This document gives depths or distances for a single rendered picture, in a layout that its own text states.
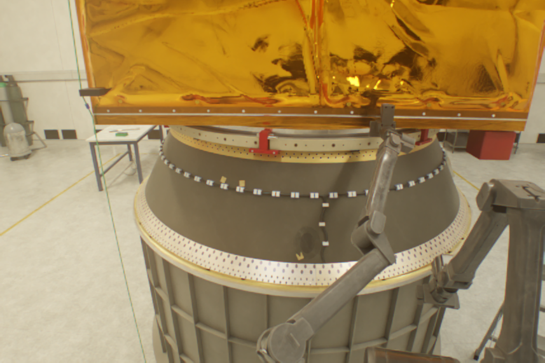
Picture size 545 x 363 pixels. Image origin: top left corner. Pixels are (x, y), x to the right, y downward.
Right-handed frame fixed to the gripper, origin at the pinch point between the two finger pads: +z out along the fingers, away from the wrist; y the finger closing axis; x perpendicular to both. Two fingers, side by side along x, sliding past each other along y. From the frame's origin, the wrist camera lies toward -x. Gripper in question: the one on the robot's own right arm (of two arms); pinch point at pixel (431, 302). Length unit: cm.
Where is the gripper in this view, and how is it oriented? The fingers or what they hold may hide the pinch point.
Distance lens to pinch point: 133.7
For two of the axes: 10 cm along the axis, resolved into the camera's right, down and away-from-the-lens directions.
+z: 1.1, 6.5, 7.5
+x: -1.8, 7.5, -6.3
